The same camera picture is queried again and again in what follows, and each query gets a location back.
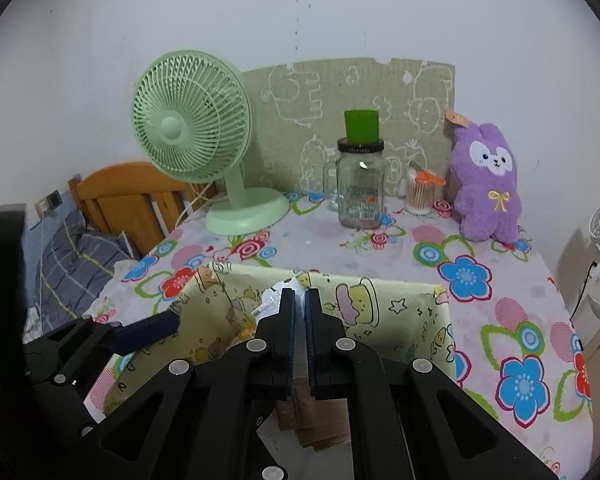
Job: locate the green printed board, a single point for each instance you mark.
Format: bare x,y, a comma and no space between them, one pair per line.
330,90

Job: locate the purple plush toy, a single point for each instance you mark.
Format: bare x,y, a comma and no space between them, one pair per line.
487,190

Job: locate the yellow printed storage box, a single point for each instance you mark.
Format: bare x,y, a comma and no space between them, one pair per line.
390,312

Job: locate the cotton swab container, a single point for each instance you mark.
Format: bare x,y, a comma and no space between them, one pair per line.
422,197

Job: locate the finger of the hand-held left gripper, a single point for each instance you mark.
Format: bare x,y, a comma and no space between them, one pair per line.
145,334
65,410

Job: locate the wooden headboard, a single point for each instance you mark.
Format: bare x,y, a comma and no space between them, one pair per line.
125,195

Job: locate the beige paper packet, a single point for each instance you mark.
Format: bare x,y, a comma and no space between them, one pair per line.
320,422

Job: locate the green cylindrical cap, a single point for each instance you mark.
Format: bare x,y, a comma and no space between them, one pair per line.
362,125

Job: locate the floral tablecloth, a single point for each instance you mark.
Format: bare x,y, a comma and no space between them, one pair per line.
480,310

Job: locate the wall socket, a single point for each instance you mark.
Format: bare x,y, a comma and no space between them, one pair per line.
47,204

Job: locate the green desk fan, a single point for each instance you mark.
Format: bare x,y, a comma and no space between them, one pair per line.
190,120

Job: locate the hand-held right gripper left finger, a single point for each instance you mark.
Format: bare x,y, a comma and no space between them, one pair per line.
286,340

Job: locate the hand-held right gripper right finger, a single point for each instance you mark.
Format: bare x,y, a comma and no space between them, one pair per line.
317,340

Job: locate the clear plastic packet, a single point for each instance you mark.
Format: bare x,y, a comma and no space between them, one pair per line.
272,300

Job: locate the grey plaid pillow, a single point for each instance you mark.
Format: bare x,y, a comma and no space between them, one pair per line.
75,260

